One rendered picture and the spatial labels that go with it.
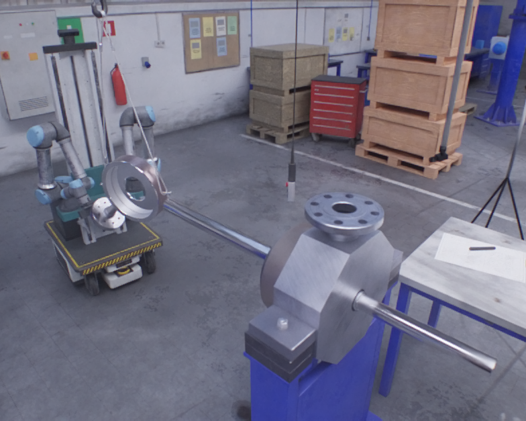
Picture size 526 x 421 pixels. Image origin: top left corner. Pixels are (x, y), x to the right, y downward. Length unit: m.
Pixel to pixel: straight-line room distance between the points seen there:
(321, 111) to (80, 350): 4.69
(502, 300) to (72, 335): 2.60
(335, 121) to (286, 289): 5.13
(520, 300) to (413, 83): 3.87
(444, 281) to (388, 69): 4.00
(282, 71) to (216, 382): 4.63
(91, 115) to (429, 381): 2.84
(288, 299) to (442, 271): 1.00
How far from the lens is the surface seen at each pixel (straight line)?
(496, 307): 2.06
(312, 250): 1.38
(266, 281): 1.53
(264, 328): 1.37
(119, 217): 2.60
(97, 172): 3.29
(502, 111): 8.84
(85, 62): 3.20
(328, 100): 6.33
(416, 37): 5.59
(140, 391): 2.72
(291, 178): 2.54
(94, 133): 3.30
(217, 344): 2.89
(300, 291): 1.36
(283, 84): 6.32
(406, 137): 5.72
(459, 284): 2.13
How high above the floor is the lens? 2.04
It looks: 27 degrees down
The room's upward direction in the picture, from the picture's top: straight up
